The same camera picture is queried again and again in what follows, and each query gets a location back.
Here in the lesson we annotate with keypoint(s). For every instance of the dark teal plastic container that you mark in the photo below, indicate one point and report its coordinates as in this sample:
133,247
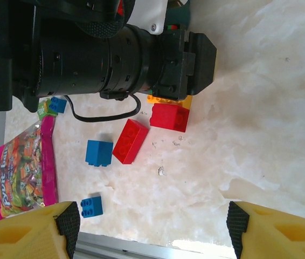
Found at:
180,13

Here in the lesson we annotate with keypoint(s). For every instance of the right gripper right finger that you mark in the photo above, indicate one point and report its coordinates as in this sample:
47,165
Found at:
281,237

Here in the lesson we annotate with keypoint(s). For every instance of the blue lego brick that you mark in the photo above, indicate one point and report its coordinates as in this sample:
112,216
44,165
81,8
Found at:
99,153
91,207
58,104

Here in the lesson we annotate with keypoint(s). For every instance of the long yellow lego brick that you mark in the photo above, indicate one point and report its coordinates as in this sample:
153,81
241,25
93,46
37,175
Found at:
186,103

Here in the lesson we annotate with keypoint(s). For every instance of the colourful candy bag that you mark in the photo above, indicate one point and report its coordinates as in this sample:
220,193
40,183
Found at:
23,167

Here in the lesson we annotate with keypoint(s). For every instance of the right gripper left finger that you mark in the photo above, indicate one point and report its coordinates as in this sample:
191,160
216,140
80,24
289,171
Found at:
20,237

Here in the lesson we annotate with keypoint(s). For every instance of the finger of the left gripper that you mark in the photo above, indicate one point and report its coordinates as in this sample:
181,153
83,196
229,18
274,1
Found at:
203,64

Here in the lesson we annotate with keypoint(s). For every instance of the long red lego brick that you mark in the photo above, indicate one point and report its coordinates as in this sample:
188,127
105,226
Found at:
130,141

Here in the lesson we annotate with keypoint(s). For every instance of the wide aluminium base rail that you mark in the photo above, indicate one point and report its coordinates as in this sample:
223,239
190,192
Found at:
141,249

